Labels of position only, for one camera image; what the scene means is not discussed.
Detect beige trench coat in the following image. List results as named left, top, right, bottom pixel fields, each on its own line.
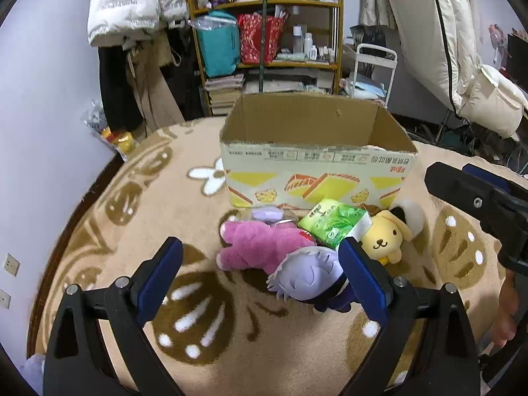
left=126, top=35, right=185, bottom=133

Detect purple-haired plush doll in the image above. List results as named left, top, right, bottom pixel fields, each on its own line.
left=266, top=247, right=358, bottom=313

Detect folded blue cloths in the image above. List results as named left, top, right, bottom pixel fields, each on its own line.
left=342, top=80, right=386, bottom=100

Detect pile of papers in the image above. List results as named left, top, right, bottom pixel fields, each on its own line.
left=243, top=70, right=335, bottom=94

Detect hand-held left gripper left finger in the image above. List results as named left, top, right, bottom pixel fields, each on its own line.
left=42, top=236, right=184, bottom=396

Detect pink plush toy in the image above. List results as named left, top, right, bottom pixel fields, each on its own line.
left=215, top=219, right=316, bottom=272

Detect cream cushion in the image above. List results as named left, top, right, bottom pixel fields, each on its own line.
left=458, top=65, right=528, bottom=141

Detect black hanging garment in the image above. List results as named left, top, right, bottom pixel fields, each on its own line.
left=163, top=25, right=204, bottom=121

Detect red gift bag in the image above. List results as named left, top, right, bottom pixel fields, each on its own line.
left=237, top=13, right=286, bottom=65

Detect plastic bag with yellow toys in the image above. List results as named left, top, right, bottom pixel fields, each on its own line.
left=84, top=101, right=139, bottom=161

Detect stack of books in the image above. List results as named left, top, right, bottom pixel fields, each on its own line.
left=205, top=73, right=246, bottom=116

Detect printed cardboard box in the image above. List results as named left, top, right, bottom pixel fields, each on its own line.
left=218, top=93, right=418, bottom=212

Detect yellow dog plush toy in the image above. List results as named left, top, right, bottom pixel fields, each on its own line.
left=361, top=210, right=415, bottom=265

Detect beige printed blanket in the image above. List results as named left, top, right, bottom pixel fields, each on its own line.
left=29, top=117, right=528, bottom=396

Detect wooden shelf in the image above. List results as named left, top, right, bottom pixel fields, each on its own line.
left=184, top=0, right=344, bottom=117

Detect black coat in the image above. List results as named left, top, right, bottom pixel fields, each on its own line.
left=98, top=45, right=143, bottom=133

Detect person's right hand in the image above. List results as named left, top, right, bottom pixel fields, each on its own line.
left=491, top=273, right=522, bottom=349

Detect white puffer jacket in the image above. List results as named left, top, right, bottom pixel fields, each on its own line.
left=87, top=0, right=191, bottom=47

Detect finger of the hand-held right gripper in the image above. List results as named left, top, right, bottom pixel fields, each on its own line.
left=425, top=162, right=528, bottom=240
left=462, top=163, right=528, bottom=194

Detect black monitor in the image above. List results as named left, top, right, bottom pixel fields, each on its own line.
left=507, top=33, right=528, bottom=77

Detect teal bag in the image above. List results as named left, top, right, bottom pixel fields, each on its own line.
left=195, top=12, right=241, bottom=78

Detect white trolley cart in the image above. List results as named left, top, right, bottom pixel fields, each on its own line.
left=340, top=43, right=398, bottom=109

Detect pink wall decoration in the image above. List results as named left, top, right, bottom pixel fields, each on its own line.
left=489, top=24, right=508, bottom=50

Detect small lavender pouch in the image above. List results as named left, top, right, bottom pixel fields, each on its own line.
left=249, top=206, right=286, bottom=224

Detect green tissue pack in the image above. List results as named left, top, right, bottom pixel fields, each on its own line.
left=298, top=198, right=374, bottom=249

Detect white mattress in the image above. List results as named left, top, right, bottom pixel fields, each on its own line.
left=377, top=0, right=483, bottom=113

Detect green pole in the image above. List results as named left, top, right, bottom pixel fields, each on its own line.
left=260, top=0, right=270, bottom=94

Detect white fluffy plush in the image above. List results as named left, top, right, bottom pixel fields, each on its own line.
left=390, top=199, right=426, bottom=236

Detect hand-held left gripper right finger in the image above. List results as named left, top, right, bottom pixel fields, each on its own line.
left=337, top=236, right=481, bottom=396

